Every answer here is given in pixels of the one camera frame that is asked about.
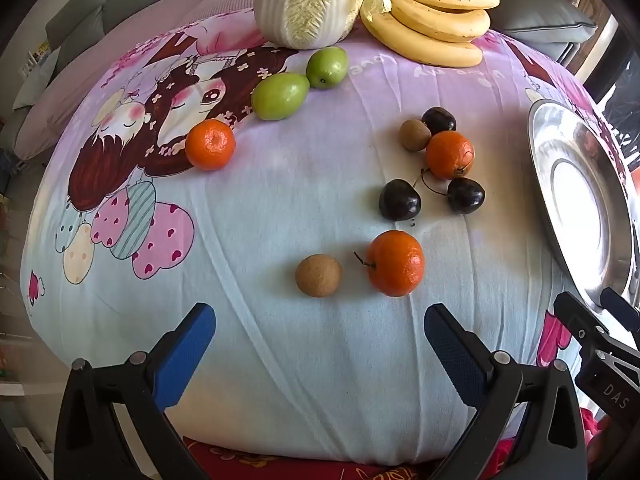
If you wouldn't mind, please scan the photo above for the pale grey cushion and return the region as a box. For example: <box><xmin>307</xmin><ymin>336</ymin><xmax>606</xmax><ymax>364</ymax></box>
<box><xmin>12</xmin><ymin>47</ymin><xmax>61</xmax><ymax>111</ymax></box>

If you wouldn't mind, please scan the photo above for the yellow banana bunch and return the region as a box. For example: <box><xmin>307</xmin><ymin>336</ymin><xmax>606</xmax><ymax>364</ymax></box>
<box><xmin>360</xmin><ymin>0</ymin><xmax>501</xmax><ymax>68</ymax></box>

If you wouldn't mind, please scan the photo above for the round green jujube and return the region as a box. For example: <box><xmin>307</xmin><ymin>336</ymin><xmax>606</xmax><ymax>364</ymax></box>
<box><xmin>306</xmin><ymin>46</ymin><xmax>349</xmax><ymax>90</ymax></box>

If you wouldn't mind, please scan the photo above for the red patterned cloth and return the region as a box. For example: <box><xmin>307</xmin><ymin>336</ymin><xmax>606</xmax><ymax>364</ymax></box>
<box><xmin>182</xmin><ymin>435</ymin><xmax>516</xmax><ymax>480</ymax></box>

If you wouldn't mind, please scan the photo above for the oblong green jujube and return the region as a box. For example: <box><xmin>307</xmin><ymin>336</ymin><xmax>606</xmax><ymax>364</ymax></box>
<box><xmin>251</xmin><ymin>72</ymin><xmax>311</xmax><ymax>121</ymax></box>

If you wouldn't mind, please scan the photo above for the napa cabbage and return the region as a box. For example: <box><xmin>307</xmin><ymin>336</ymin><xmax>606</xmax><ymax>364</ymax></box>
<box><xmin>253</xmin><ymin>0</ymin><xmax>393</xmax><ymax>51</ymax></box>

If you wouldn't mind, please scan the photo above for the brown longan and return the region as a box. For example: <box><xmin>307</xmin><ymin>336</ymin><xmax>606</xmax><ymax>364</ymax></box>
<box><xmin>294</xmin><ymin>254</ymin><xmax>343</xmax><ymax>298</ymax></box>
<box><xmin>399</xmin><ymin>119</ymin><xmax>432</xmax><ymax>152</ymax></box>

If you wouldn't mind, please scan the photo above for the orange tangerine with stem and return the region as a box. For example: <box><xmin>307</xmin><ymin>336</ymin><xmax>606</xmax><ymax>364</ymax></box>
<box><xmin>354</xmin><ymin>230</ymin><xmax>426</xmax><ymax>297</ymax></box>

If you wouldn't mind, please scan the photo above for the printed cartoon blanket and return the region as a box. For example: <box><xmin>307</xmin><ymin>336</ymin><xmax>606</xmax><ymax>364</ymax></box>
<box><xmin>20</xmin><ymin>0</ymin><xmax>640</xmax><ymax>466</ymax></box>

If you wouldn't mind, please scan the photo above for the grey leather cushion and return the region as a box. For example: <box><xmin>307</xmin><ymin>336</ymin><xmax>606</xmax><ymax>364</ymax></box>
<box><xmin>480</xmin><ymin>0</ymin><xmax>598</xmax><ymax>43</ymax></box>

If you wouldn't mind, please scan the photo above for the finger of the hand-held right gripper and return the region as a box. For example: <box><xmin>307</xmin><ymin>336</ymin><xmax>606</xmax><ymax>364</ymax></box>
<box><xmin>600</xmin><ymin>287</ymin><xmax>640</xmax><ymax>348</ymax></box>
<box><xmin>553</xmin><ymin>291</ymin><xmax>608</xmax><ymax>356</ymax></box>

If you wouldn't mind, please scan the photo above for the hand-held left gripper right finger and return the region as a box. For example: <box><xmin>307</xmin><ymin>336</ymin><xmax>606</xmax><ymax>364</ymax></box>
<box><xmin>423</xmin><ymin>303</ymin><xmax>588</xmax><ymax>480</ymax></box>

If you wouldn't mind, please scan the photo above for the dark cherry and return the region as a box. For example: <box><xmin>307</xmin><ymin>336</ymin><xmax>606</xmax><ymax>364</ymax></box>
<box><xmin>378</xmin><ymin>167</ymin><xmax>430</xmax><ymax>222</ymax></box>
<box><xmin>421</xmin><ymin>174</ymin><xmax>486</xmax><ymax>215</ymax></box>
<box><xmin>421</xmin><ymin>106</ymin><xmax>457</xmax><ymax>136</ymax></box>

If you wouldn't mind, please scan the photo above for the stainless steel plate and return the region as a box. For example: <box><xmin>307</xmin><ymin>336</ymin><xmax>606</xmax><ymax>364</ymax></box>
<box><xmin>527</xmin><ymin>99</ymin><xmax>640</xmax><ymax>311</ymax></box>

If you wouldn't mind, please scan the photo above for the grey sofa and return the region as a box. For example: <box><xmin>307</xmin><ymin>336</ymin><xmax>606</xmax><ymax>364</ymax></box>
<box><xmin>45</xmin><ymin>0</ymin><xmax>251</xmax><ymax>56</ymax></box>

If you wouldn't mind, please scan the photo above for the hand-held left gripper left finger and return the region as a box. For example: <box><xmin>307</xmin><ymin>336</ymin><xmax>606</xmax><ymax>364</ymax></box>
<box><xmin>54</xmin><ymin>302</ymin><xmax>217</xmax><ymax>480</ymax></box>

